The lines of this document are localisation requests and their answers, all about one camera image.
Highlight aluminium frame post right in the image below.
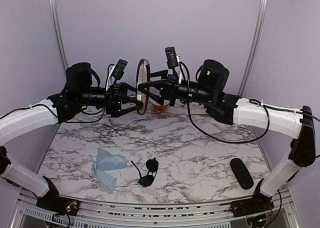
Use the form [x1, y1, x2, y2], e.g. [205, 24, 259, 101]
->
[237, 0, 269, 97]

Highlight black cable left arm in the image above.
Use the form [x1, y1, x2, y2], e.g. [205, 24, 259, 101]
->
[0, 70, 116, 124]

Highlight white bowl orange outside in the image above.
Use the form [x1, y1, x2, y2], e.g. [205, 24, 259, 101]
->
[149, 94, 170, 110]

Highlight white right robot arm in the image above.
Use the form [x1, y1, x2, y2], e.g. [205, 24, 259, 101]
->
[136, 59, 317, 212]

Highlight brown striped glasses case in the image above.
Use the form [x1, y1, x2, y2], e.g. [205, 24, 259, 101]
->
[135, 58, 151, 115]

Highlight aluminium frame post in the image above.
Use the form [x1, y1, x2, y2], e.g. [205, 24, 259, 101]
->
[48, 0, 68, 71]
[237, 0, 269, 97]

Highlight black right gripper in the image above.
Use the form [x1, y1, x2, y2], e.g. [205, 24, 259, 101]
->
[138, 69, 215, 106]

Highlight aluminium frame post left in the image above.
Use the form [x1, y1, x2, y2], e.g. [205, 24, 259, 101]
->
[48, 0, 68, 71]

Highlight black aviator sunglasses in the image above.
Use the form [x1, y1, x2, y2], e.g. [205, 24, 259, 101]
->
[130, 157, 159, 188]

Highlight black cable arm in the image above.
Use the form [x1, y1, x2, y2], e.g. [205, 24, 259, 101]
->
[0, 70, 116, 124]
[174, 60, 313, 144]

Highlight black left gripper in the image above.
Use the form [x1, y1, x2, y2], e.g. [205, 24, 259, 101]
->
[76, 81, 145, 117]

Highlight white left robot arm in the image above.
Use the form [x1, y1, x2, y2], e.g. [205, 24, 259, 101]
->
[0, 59, 143, 211]

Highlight black woven glasses case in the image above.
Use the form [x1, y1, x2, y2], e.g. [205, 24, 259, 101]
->
[230, 158, 254, 190]

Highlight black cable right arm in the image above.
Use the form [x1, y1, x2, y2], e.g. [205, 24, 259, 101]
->
[174, 60, 313, 144]

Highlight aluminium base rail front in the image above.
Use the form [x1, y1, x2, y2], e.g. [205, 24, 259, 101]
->
[9, 190, 301, 228]

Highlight light blue cleaning cloth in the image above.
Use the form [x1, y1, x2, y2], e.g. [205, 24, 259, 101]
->
[91, 148, 127, 194]

